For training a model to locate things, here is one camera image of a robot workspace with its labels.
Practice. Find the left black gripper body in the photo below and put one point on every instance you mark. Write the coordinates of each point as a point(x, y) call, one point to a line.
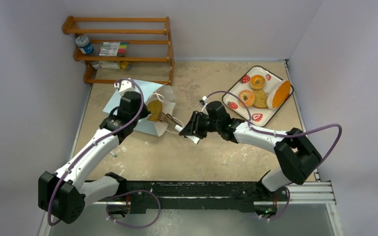
point(145, 113)

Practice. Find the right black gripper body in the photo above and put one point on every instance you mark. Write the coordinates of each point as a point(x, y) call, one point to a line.
point(196, 123)

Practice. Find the light blue paper bag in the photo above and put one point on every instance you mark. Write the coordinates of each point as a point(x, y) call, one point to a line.
point(156, 97)

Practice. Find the metal tongs with white handle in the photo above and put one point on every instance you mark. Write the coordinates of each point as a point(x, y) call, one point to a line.
point(168, 118)

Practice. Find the brown fake bread piece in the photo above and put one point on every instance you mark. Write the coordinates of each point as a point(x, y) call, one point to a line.
point(260, 99)

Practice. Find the white orange fake bread slice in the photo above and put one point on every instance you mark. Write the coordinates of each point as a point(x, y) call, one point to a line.
point(278, 96)

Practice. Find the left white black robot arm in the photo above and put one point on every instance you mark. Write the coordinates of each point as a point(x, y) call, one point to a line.
point(84, 163)

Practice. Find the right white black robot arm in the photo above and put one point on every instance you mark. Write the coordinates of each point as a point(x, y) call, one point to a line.
point(296, 155)

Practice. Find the small yellow block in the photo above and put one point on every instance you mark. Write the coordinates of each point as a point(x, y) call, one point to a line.
point(126, 66)

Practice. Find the small white box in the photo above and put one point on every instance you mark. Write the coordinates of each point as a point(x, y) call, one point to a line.
point(110, 65)

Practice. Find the orange wooden shelf rack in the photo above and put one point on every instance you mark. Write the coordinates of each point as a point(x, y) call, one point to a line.
point(70, 26)

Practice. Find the box of coloured markers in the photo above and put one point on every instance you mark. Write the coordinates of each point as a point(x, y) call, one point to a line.
point(113, 49)

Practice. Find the blue lidded jar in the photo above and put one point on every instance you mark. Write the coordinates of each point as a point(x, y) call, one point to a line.
point(84, 44)

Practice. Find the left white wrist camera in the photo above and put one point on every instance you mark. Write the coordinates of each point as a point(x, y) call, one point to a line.
point(124, 86)

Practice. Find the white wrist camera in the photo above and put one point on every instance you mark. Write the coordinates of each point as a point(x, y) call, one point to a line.
point(203, 103)
point(124, 86)

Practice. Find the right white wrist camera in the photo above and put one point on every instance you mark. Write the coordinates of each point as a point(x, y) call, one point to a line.
point(203, 103)

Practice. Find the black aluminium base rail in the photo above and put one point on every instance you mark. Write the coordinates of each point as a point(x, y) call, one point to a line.
point(247, 197)

